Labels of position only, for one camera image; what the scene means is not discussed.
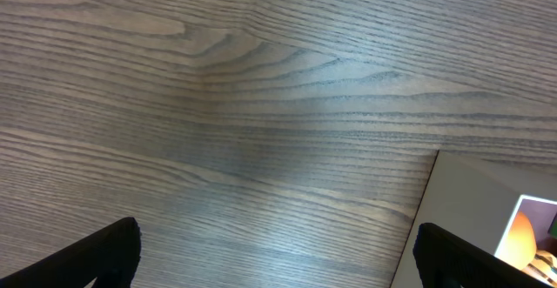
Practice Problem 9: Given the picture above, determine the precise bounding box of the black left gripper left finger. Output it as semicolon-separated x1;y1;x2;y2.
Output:
1;217;141;288

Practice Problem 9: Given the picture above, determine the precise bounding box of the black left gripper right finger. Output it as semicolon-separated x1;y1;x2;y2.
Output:
413;223;549;288

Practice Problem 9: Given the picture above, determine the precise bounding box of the white box pink interior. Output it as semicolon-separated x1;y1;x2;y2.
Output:
392;151;556;288

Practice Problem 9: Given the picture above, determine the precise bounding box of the orange dinosaur toy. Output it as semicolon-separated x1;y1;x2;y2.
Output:
498;212;537;270

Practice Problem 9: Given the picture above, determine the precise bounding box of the gold lattice wheel toy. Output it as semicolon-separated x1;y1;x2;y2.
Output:
522;251;557;287

